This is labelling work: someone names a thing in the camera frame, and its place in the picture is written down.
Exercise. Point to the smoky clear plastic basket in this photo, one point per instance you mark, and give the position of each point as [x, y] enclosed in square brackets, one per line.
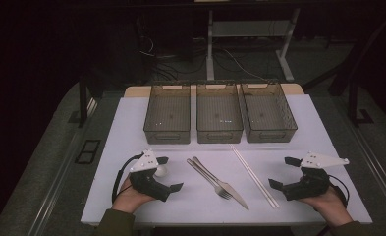
[218, 114]
[167, 114]
[265, 114]

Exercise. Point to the white metal desk frame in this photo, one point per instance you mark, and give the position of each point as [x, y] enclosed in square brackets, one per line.
[210, 49]

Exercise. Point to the steel table knife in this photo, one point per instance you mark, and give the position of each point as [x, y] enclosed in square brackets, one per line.
[234, 193]

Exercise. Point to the black metal stand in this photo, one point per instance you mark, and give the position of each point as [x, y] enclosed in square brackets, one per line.
[352, 101]

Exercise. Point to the person's right hand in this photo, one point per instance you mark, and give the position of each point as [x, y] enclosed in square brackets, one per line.
[329, 206]

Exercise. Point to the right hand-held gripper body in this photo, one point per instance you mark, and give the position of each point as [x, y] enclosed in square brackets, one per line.
[306, 188]

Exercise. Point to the white table cover board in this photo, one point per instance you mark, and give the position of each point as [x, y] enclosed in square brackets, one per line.
[197, 209]

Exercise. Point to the person's left hand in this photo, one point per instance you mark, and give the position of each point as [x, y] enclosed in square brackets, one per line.
[130, 198]

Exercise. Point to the steel fork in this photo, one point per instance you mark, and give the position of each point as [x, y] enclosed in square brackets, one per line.
[205, 177]

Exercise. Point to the metal floor rail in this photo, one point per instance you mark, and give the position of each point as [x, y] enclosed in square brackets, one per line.
[377, 167]
[54, 193]

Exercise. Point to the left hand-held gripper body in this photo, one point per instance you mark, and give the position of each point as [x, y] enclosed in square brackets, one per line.
[148, 185]

